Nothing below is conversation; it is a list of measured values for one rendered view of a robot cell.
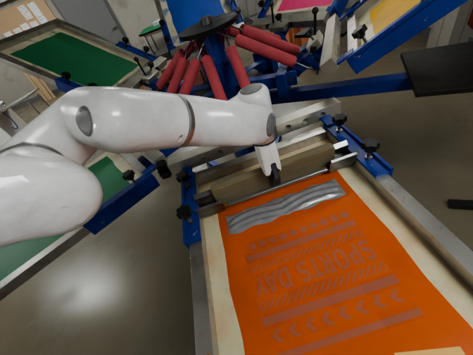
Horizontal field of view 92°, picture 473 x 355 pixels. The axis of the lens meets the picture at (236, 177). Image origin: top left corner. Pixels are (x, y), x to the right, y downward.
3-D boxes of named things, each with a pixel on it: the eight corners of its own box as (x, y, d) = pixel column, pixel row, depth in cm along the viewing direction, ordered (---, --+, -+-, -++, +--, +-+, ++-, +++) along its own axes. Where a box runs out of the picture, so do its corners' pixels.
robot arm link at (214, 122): (157, 144, 40) (231, 137, 56) (211, 156, 33) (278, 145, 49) (155, 92, 38) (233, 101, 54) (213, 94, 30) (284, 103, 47)
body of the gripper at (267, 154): (244, 128, 63) (253, 158, 71) (253, 148, 56) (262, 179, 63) (269, 119, 63) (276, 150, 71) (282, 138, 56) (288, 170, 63)
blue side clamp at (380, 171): (389, 185, 66) (394, 167, 61) (372, 191, 66) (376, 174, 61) (335, 133, 88) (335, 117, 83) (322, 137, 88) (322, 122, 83)
